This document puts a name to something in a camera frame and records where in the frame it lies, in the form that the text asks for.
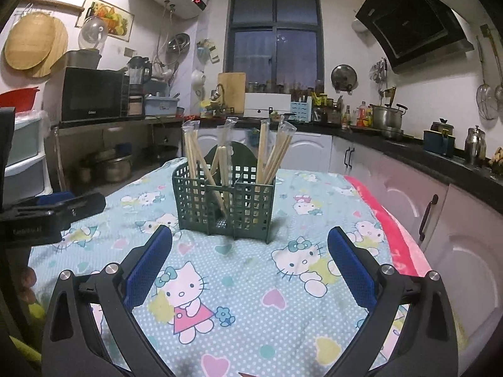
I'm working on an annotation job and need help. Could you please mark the round bamboo board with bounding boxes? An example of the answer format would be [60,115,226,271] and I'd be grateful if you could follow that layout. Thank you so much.
[4,13,56,70]

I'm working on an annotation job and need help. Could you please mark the dark framed window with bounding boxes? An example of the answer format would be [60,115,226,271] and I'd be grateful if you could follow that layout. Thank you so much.
[227,0,325,95]

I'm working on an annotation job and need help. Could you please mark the bunch of wooden chopsticks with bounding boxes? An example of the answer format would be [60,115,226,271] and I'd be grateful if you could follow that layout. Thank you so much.
[181,117,297,221]

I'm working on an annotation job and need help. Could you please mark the fruit wall poster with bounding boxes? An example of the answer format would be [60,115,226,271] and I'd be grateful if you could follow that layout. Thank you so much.
[81,0,135,42]

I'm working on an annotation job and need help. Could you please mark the blender jug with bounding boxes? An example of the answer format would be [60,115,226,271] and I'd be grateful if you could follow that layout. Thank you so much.
[128,56,153,97]

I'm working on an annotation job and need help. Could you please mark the white hanging pot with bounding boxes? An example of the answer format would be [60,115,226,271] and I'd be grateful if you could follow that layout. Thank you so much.
[191,69,207,95]

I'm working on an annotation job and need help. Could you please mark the red plastic basin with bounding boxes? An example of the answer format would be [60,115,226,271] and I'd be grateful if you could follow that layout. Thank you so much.
[0,86,40,112]

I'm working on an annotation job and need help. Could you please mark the hanging dark pan lid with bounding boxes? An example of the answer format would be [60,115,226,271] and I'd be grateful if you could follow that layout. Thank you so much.
[331,64,357,92]

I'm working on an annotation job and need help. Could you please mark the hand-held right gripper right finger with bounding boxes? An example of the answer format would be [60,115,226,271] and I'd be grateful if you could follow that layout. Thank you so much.
[327,227,460,377]

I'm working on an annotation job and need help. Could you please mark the grey plastic container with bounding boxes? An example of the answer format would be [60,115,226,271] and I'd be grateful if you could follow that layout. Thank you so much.
[65,49,102,70]

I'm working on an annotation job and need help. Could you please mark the green lattice utensil holder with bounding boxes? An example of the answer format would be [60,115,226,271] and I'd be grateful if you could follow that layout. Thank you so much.
[172,141,278,244]

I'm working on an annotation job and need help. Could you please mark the glass pot lid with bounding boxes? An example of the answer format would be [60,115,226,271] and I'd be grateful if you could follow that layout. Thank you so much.
[78,16,108,50]

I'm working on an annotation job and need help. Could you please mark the black range hood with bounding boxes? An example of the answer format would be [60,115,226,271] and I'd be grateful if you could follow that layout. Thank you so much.
[355,0,475,74]

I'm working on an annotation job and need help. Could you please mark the plastic drawer unit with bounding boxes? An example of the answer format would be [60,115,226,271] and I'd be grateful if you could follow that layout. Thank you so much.
[0,112,52,205]

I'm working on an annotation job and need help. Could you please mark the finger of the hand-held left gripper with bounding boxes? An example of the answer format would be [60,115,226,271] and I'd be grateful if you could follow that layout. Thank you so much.
[0,192,75,221]
[51,192,107,224]

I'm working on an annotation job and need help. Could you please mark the wooden rolling pin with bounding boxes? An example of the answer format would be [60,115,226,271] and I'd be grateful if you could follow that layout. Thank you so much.
[24,0,85,12]

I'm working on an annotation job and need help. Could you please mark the blue lidded pot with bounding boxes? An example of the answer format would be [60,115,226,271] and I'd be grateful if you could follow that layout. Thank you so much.
[423,118,456,157]

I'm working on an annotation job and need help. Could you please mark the rectangular wooden cutting board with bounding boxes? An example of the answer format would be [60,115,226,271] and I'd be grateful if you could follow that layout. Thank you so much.
[217,73,247,112]

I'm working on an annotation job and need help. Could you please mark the metal shelf rack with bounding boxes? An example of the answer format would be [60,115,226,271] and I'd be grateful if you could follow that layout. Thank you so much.
[53,116,185,193]

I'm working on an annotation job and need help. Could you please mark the light blue cutlery holder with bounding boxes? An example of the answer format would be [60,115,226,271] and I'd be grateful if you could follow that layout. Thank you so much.
[290,100,313,122]

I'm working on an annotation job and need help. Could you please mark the cartoon cat printed blanket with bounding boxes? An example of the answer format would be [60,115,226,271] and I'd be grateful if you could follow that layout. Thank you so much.
[29,157,433,377]

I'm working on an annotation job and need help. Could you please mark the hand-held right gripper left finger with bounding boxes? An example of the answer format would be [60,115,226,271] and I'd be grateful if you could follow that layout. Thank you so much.
[41,225,174,377]

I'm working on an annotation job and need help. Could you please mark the person's left hand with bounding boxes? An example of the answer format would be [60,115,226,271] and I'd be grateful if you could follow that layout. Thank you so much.
[18,266,38,303]

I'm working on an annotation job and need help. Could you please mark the steel stockpot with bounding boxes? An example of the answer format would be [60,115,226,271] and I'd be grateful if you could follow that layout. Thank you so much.
[369,103,407,131]

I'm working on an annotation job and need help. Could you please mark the black kitchen countertop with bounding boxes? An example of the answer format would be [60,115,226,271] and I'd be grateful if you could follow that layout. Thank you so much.
[185,116,503,213]

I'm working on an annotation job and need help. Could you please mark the black microwave oven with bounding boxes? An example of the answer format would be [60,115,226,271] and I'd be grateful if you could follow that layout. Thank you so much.
[61,67,125,123]

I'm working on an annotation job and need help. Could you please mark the cooking oil bottle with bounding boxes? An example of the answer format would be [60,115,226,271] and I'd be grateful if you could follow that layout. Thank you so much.
[357,101,373,127]

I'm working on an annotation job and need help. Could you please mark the hanging steel bowl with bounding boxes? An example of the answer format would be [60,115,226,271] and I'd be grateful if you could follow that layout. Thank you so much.
[168,32,191,53]

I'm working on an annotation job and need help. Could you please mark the ginger roots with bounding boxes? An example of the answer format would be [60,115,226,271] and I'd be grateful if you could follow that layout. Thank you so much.
[489,147,503,175]

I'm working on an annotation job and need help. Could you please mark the steel pot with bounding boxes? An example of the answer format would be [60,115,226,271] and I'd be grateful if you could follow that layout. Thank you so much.
[103,156,132,183]

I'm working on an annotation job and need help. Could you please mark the blue dish box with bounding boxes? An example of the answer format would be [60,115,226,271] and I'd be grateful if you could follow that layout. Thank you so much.
[143,95,181,116]

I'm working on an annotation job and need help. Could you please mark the kitchen faucet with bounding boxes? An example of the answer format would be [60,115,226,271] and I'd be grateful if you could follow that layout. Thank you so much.
[215,84,229,112]

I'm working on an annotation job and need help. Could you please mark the steel kettle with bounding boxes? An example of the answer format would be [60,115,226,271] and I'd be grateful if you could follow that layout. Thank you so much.
[464,126,487,163]

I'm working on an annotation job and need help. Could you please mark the steel mesh skimmer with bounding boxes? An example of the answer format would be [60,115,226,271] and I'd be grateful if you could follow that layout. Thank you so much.
[476,35,496,120]

